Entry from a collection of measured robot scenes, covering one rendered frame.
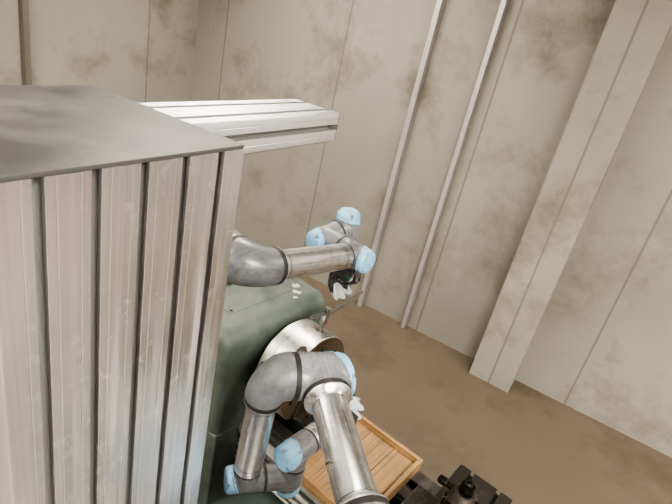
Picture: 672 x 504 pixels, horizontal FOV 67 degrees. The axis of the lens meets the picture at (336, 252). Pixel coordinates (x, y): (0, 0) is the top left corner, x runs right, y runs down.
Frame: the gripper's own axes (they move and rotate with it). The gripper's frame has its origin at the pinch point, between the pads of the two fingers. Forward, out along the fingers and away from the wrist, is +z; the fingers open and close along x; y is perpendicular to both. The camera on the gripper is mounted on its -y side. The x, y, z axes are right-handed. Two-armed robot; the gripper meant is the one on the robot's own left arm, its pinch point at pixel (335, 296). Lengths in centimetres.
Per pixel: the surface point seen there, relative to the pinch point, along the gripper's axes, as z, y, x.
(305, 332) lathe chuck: 0.3, 5.1, -20.9
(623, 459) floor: 166, 113, 172
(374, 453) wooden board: 37, 36, -18
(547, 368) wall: 150, 48, 196
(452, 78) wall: -22, -82, 216
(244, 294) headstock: -2.3, -20.6, -24.1
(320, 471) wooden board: 33, 29, -37
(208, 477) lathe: 50, -4, -56
